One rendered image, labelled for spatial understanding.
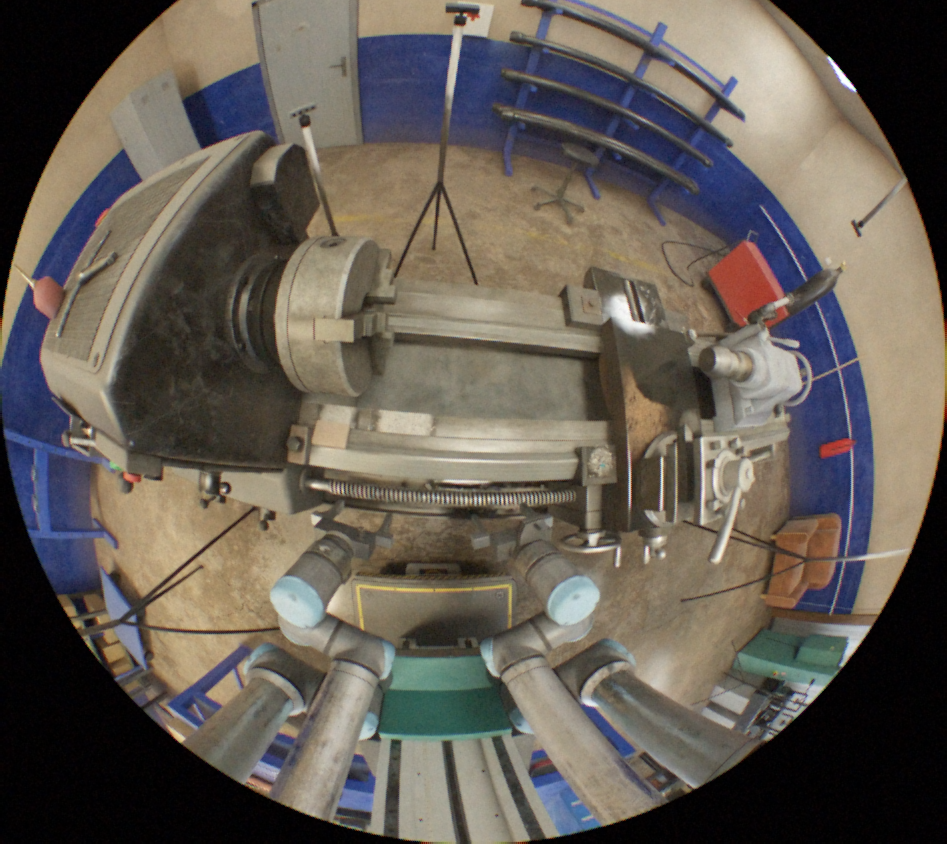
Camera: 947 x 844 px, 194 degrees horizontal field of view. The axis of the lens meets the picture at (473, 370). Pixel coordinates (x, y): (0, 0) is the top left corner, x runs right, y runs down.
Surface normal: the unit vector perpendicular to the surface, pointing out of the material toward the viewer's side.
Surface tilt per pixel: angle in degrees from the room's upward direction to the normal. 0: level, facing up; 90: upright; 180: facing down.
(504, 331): 48
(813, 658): 90
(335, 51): 90
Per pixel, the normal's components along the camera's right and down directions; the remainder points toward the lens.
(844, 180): -0.99, -0.08
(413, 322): 0.07, 0.48
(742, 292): -0.94, 0.25
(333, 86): -0.04, 0.94
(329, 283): 0.14, -0.11
